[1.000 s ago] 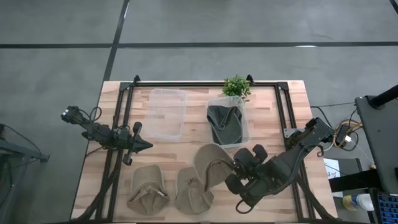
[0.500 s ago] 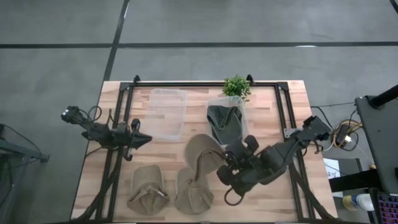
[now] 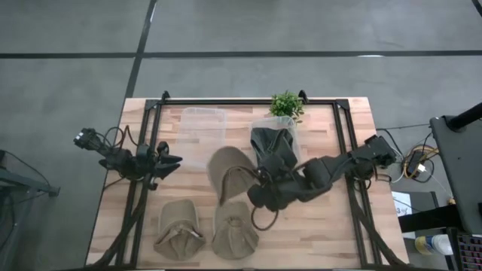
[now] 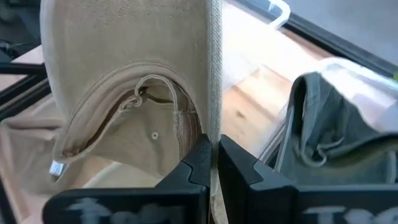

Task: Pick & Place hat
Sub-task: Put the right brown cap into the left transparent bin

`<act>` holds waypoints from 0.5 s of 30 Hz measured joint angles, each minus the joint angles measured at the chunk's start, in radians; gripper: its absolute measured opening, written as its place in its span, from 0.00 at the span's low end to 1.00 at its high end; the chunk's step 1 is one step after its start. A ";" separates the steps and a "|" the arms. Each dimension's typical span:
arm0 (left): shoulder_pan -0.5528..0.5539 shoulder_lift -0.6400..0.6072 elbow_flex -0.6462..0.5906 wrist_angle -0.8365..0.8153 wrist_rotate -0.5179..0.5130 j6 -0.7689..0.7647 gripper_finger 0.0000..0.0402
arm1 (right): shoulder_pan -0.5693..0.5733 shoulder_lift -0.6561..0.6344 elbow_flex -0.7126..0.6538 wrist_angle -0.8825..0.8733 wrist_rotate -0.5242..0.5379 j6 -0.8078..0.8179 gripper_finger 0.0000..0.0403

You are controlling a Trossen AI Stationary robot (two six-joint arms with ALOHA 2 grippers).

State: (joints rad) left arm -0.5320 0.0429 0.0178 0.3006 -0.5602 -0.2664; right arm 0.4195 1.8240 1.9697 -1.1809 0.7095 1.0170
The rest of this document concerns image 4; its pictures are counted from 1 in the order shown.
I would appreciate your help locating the dark green cotton cap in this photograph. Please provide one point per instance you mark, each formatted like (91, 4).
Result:
(326, 133)

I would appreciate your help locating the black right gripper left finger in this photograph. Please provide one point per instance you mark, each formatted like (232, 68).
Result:
(180, 205)

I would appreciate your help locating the black table frame rail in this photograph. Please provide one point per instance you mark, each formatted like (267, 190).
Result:
(342, 42)

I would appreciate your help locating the black frame strut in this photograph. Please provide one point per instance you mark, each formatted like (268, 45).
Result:
(21, 96)
(18, 68)

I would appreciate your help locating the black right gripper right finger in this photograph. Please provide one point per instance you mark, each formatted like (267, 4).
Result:
(267, 202)

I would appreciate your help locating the beige cotton cap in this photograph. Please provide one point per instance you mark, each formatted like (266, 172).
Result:
(28, 146)
(124, 46)
(124, 177)

